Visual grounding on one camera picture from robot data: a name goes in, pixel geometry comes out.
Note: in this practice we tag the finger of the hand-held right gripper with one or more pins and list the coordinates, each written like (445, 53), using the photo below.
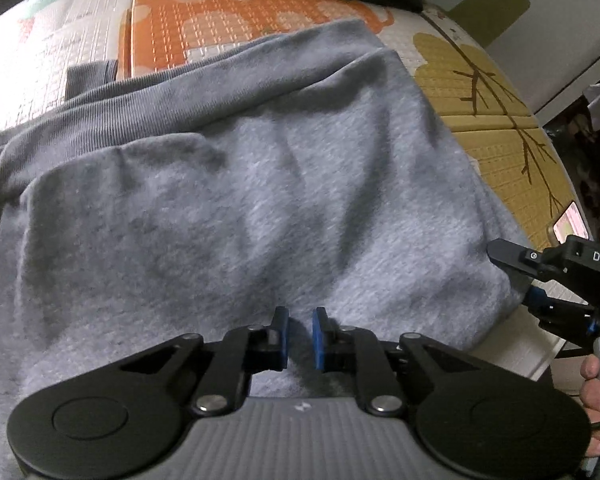
(536, 295)
(517, 257)

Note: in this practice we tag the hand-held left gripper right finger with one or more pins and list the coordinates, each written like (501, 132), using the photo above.
(319, 340)

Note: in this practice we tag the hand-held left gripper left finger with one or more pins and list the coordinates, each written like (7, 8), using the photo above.
(282, 337)

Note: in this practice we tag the grey sweatshirt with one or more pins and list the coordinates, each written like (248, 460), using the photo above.
(255, 200)

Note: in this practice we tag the person's right hand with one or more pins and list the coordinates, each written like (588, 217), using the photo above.
(597, 395)

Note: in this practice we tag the smartphone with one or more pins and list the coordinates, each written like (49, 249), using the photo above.
(570, 222)

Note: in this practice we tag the floor clutter pile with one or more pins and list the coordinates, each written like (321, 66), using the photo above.
(595, 160)

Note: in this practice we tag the olive green panel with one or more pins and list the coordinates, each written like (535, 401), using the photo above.
(490, 10)

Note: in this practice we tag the printed foam play mat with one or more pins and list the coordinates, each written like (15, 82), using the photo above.
(220, 20)

